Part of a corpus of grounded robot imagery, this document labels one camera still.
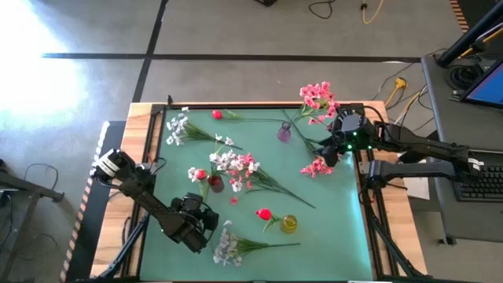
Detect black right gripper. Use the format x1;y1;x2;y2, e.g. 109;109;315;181
318;112;376;169

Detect black computer keyboard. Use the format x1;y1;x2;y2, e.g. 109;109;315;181
451;164;503;204

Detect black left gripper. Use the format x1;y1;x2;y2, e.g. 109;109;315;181
171;192;220;233

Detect green stems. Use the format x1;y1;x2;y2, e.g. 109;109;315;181
255;208;290;233

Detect small purple glass vase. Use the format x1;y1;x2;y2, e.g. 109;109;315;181
277;120;292;143

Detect tilted computer monitor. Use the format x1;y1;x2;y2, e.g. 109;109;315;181
460;58;503;110

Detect red ribbed glass vase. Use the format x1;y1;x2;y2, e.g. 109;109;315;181
207;175;225;193

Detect yellow power cord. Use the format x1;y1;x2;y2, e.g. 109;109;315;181
360;0;385;25

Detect yellow plug cable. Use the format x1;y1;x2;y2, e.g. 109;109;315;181
384;76;409;109

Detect pink artificial flower bunch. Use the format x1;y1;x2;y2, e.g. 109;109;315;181
281;81;341;127
281;108;336;178
227;152;317;209

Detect black floor cable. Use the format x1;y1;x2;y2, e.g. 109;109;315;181
307;0;335;20

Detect grey desk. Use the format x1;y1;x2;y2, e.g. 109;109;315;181
420;53;503;244

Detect black cable coil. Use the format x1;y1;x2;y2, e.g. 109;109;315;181
446;62;479;92

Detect black support strut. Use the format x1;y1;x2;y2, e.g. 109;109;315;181
97;214;151;280
359;184;424;278

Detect black table frame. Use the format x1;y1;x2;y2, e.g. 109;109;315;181
141;95;380;281

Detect black monitor stand pole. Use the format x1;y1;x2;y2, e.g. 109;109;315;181
436;0;503;68

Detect yellow ribbed glass vase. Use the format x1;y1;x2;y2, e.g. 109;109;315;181
280;214;299;234

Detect red artificial tulip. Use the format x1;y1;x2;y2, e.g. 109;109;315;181
211;108;285;123
194;168;211;202

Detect black floor stand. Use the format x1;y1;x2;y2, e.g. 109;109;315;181
0;159;66;283

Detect black platform with striped edge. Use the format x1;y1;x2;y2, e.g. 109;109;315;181
58;120;130;283

